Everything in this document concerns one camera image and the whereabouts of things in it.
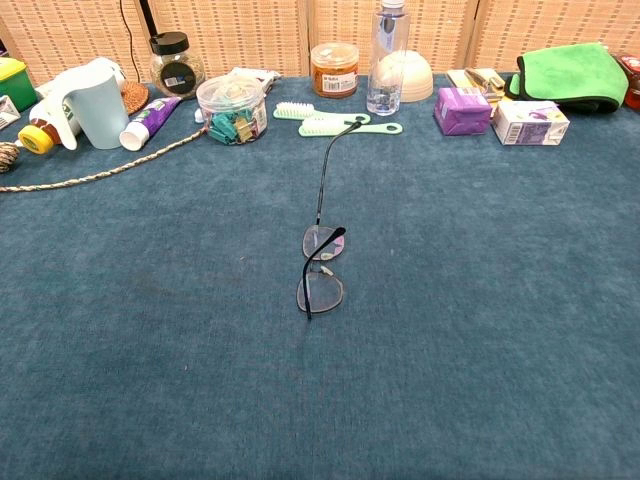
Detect round woven coaster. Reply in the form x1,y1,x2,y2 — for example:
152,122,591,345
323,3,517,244
119,81,150,116

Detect beige twisted rope bundle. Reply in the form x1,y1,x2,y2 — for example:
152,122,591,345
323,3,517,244
0,127,209,194

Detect purple white toothpaste tube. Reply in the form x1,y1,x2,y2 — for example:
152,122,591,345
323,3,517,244
118,95,182,152

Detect yellow razor package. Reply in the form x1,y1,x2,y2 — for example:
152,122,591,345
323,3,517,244
445,66,514,104

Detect teal blue table cloth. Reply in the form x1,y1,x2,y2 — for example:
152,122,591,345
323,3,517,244
0,72,640,480

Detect green folded towel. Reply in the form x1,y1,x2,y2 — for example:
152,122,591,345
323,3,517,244
503,42,630,115

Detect white red snack packet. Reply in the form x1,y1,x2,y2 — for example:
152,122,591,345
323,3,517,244
229,66,282,96

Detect black stand pole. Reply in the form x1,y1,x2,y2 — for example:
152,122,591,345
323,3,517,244
138,0,159,39

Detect clear plastic water bottle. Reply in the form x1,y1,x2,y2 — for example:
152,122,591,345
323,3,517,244
366,0,412,117

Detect honey bottle yellow cap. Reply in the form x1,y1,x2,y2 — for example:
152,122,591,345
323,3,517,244
18,107,76,154

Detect cream upturned bowl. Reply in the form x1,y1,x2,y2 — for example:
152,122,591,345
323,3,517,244
374,48,435,104

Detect glass jar black lid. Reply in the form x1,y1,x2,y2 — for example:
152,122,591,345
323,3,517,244
148,31,207,100

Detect green box yellow lid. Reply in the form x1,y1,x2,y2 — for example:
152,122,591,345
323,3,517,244
0,56,39,112

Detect clear tub of binder clips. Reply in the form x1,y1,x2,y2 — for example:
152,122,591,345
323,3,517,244
195,73,269,146

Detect white purple printed box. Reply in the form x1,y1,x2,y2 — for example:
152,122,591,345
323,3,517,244
491,99,571,147

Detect mint green brush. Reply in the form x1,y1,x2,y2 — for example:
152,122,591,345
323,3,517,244
298,117,404,138
272,101,372,125

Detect orange jar clear lid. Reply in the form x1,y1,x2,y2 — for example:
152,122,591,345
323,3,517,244
309,42,360,99

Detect thin black cable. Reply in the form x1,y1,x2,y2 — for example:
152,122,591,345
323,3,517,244
118,0,141,84

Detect light blue cup white handle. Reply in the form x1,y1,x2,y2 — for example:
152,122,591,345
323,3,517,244
47,74,130,151

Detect bamboo folding screen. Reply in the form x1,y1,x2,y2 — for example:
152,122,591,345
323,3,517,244
0,0,640,86

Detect black-framed eyeglasses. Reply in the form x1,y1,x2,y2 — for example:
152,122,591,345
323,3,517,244
296,118,368,322

